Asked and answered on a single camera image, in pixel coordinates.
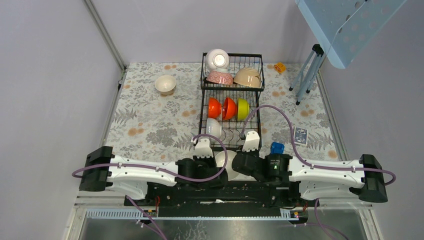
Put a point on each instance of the white ribbed bowl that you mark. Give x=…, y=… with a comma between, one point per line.
x=213, y=127
x=232, y=174

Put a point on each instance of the light blue folding stool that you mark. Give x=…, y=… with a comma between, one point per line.
x=344, y=27

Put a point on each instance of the cream floral bowl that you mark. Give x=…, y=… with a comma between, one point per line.
x=165, y=84

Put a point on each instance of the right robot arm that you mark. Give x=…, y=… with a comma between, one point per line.
x=315, y=179

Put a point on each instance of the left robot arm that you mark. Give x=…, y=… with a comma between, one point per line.
x=104, y=170

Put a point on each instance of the blue playing card box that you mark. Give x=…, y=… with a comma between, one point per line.
x=300, y=136

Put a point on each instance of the pink patterned bowl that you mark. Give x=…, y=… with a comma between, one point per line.
x=220, y=77

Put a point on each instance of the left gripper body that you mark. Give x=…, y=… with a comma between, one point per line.
x=208, y=162

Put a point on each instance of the white bowl top tier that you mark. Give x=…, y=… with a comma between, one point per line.
x=217, y=59

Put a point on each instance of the black wire dish rack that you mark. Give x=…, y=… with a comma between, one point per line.
x=233, y=131

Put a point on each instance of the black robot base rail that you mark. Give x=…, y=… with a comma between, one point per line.
x=237, y=199

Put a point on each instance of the orange toy block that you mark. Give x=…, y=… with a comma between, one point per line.
x=279, y=67

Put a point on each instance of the right orange bowl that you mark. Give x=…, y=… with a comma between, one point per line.
x=229, y=109

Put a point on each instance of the floral table mat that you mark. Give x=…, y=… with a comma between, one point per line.
x=153, y=127

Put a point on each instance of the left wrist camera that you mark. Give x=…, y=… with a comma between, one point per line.
x=202, y=148

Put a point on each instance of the blue toy truck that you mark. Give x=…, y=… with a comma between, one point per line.
x=277, y=148

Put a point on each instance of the lime green bowl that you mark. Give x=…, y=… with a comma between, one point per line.
x=243, y=109

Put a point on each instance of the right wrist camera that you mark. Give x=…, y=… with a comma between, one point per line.
x=251, y=142

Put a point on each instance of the beige bowl top tier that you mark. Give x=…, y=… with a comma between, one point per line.
x=248, y=77

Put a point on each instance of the orange bowl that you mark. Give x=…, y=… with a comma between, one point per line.
x=229, y=109
x=214, y=108

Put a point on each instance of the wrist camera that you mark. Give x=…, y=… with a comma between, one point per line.
x=251, y=142
x=202, y=148

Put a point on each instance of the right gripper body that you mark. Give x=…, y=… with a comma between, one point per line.
x=254, y=153

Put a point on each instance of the left orange bowl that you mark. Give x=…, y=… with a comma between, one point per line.
x=214, y=108

